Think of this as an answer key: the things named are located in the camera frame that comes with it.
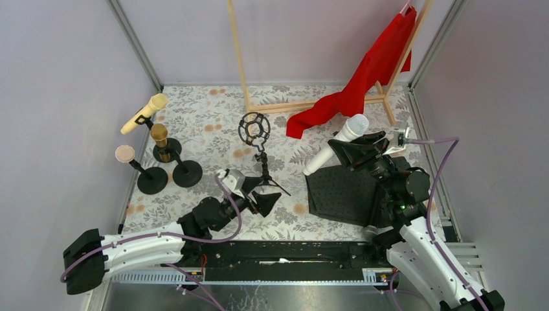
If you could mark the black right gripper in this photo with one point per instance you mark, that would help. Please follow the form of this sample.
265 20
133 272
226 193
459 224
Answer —
371 156

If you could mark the black round-base mic stand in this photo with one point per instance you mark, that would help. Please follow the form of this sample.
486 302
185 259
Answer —
151 180

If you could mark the dark perforated foam mat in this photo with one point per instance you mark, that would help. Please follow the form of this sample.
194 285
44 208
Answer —
355 197

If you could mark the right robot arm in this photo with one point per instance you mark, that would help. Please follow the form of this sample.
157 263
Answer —
412 246

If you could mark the wooden rack frame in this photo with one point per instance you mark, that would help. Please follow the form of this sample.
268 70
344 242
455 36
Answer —
383 92

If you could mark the grey slotted cable duct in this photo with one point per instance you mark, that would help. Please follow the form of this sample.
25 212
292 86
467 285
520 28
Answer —
279 276

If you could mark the black tripod shock-mount stand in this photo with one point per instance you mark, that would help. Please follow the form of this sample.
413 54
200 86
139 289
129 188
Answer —
254 130

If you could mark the cream yellow microphone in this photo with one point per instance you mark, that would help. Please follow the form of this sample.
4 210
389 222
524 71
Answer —
155 104

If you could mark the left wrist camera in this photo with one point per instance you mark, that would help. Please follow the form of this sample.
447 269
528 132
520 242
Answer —
233 180

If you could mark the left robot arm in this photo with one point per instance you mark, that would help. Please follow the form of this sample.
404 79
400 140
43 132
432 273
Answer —
94 258

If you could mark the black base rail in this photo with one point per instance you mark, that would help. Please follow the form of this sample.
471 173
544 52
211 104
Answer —
258 255

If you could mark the gold microphone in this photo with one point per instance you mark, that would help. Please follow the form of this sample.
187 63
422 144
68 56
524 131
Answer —
159 134

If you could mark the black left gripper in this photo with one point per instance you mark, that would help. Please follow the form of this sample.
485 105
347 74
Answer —
252 195

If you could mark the red cloth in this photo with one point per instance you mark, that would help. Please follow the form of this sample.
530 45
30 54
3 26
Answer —
377 65

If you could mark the pink microphone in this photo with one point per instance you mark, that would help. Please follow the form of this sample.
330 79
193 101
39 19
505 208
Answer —
125 154

